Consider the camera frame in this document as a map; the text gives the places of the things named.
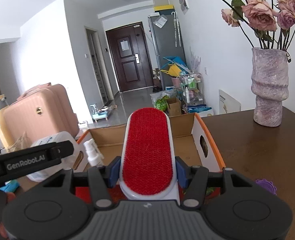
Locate small cardboard box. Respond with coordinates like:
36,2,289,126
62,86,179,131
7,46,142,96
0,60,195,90
166,97,182,116

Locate blue tissue pack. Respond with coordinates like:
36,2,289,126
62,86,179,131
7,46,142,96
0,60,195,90
0,179,20,193

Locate white spray bottle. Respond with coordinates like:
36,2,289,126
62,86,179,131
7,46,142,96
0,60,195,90
84,139,104,167

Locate purple bottle cap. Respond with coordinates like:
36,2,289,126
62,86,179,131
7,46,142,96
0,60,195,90
255,179,277,195

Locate red lint brush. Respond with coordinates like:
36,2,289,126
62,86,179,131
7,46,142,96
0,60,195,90
119,108,179,202

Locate white wipes container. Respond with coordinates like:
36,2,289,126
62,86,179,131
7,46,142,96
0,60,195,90
26,130,85,183

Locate grey refrigerator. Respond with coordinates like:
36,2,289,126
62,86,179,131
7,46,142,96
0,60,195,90
148,11,186,90

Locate yellow box on fridge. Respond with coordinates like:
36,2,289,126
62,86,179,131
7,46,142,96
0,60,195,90
153,4,174,12

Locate yellow thermos jug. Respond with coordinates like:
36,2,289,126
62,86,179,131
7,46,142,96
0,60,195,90
0,94,15,153

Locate pink hard suitcase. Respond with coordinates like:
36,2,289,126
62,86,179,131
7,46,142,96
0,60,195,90
3,84,79,152

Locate dried pink roses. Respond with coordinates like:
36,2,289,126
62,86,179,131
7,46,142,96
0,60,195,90
221,0,295,51

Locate wire storage cart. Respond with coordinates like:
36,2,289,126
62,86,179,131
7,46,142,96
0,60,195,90
179,72,214,118

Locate purple ceramic vase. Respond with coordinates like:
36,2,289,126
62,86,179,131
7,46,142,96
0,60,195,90
251,48,289,127

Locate red cardboard box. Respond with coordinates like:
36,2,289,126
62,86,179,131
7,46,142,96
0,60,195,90
73,112,226,203

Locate green snack bag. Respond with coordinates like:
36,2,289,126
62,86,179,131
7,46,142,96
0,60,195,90
154,95,170,112

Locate dark brown door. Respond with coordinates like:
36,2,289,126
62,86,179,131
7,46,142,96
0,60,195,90
106,22,153,92

